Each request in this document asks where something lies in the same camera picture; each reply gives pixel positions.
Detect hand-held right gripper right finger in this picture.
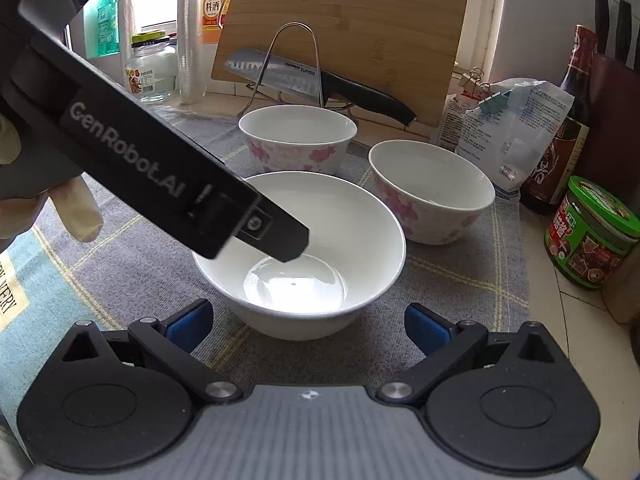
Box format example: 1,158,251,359
375,302,571,406

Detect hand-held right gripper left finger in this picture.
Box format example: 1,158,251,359
55,298,244,407

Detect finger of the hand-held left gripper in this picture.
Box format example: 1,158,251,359
235,196,311,264

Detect white pink-floral bowl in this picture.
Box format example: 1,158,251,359
238,105,358,177
191,171,407,341
368,140,496,246

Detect person's left hand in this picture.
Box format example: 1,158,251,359
0,112,104,253

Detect checked printed table cloth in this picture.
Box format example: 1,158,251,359
0,105,531,411

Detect clear glass jar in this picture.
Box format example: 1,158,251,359
124,30,179,105

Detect white plastic roll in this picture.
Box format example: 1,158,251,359
116,0,138,92

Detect green dish soap bottle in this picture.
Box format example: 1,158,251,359
95,0,121,58

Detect stack of clear plastic cups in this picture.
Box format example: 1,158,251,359
177,0,208,106

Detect orange cooking wine bottle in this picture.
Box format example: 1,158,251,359
201,0,246,46

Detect green-lidded sauce jar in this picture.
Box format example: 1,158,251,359
544,176,640,289

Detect white printed plastic bag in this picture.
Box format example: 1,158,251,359
437,77,576,203

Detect dark sauce bottle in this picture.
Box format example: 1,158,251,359
520,25,601,216

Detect teal binder clip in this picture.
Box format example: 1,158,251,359
477,91,511,113

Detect bamboo cutting board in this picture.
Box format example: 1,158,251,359
210,0,473,128

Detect metal binder clips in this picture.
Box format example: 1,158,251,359
452,67,493,96

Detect dark red knife block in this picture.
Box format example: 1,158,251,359
585,0,640,196

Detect black-handled kitchen knife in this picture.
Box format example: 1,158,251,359
223,48,417,127

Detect metal wire rack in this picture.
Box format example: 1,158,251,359
237,22,362,117

